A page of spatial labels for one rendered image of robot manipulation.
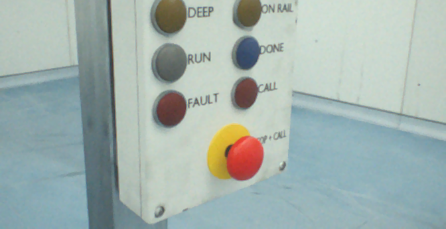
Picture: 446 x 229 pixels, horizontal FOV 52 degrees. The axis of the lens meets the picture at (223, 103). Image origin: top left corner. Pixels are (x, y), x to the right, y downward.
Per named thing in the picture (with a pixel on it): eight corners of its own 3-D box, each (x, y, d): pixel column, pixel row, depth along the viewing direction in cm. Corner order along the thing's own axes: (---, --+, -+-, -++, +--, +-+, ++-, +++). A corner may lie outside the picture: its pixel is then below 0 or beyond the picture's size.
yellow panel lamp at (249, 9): (263, 26, 39) (265, -7, 39) (239, 28, 38) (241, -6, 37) (257, 26, 40) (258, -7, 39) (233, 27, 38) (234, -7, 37)
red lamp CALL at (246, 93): (259, 107, 41) (261, 77, 41) (237, 112, 40) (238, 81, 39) (253, 105, 42) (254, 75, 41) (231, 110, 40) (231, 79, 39)
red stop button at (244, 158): (267, 176, 41) (269, 134, 40) (234, 189, 38) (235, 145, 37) (233, 160, 44) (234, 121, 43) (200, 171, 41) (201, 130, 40)
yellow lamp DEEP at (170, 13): (189, 32, 34) (189, -5, 33) (158, 35, 32) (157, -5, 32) (182, 32, 35) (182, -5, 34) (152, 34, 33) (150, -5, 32)
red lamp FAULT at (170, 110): (188, 124, 36) (188, 90, 35) (159, 131, 34) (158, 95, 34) (182, 121, 37) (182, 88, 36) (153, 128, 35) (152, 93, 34)
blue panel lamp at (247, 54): (261, 68, 40) (263, 36, 40) (238, 72, 39) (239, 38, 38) (255, 66, 41) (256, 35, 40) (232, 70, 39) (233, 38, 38)
